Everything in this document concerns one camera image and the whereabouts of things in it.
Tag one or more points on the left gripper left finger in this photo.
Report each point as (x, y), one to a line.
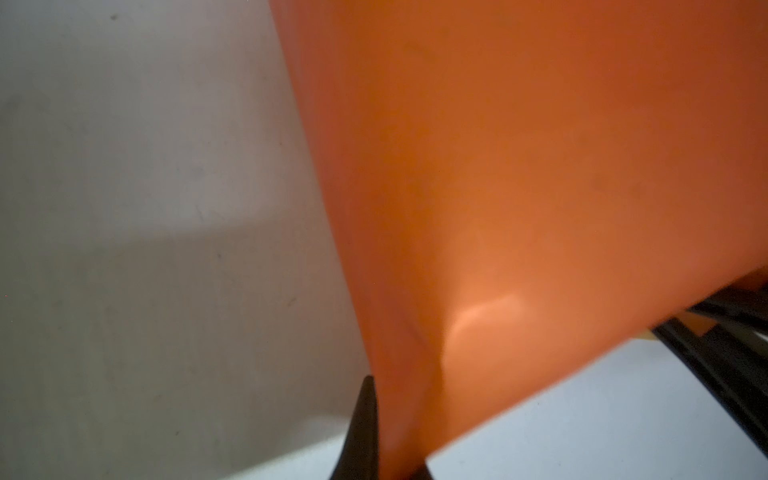
(359, 457)

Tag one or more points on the yellow orange wrapping paper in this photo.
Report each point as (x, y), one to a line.
(516, 187)

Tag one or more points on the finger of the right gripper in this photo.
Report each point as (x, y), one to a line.
(735, 306)
(740, 395)

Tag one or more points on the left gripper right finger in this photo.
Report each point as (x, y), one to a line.
(421, 473)

